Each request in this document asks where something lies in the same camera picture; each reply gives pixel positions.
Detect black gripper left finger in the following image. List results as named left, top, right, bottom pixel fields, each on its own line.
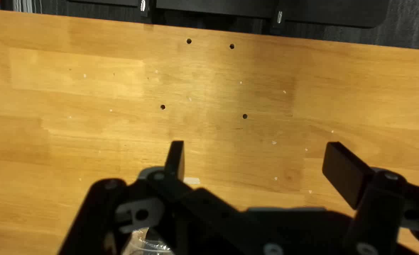
left=59, top=139, right=267, bottom=255

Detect black flat metal plate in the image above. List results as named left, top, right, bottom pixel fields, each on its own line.
left=152, top=0, right=391, bottom=29

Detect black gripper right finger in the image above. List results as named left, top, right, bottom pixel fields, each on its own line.
left=321, top=141, right=419, bottom=255

